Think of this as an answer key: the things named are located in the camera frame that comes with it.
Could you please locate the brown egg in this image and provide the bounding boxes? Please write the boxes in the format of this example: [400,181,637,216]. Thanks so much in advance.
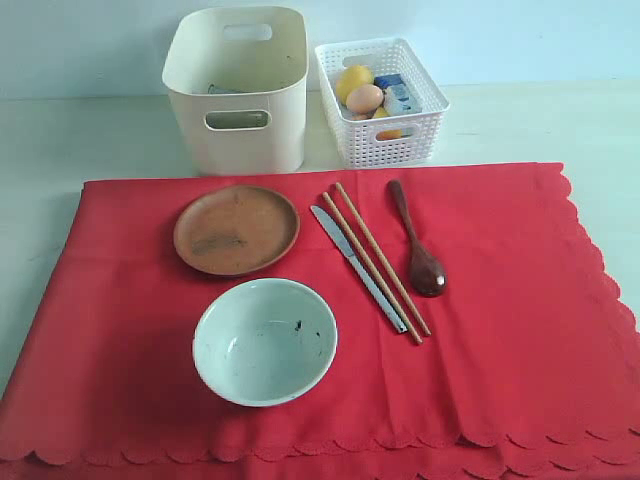
[346,84,384,114]

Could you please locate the yellow lemon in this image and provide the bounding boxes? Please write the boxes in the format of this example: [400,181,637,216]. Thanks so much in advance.
[335,65,374,105]

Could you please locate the silver table knife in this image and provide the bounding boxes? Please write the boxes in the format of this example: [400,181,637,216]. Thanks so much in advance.
[310,205,408,333]

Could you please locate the brown wooden plate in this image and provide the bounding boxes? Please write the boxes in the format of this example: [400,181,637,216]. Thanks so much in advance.
[173,185,300,277]

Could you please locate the red scalloped table cloth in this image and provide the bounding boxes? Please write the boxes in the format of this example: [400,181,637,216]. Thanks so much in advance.
[1,163,639,479]

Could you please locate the white perforated plastic basket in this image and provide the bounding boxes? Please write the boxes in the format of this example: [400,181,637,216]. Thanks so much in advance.
[315,38,450,169]

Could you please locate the right wooden chopstick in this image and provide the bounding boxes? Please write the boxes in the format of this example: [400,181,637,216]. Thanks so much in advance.
[335,182,431,336]

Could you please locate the dark wooden spoon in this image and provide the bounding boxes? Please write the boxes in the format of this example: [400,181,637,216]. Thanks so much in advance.
[388,179,447,298]

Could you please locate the blue white milk carton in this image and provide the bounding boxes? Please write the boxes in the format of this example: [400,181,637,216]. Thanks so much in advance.
[374,74,422,116]

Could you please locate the left wooden chopstick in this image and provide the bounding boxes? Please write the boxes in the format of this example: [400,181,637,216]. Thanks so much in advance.
[322,192,422,344]

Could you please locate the wooden chopstick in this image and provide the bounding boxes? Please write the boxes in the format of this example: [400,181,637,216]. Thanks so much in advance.
[322,192,422,344]
[335,182,431,336]

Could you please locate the stainless steel cup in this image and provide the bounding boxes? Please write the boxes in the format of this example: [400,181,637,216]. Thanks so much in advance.
[204,98,271,130]

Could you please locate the white ceramic bowl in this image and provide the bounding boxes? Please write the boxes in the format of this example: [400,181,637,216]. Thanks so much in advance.
[192,278,338,407]

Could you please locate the cream plastic storage bin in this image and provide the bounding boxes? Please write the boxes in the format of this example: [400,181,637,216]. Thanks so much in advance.
[162,6,309,175]

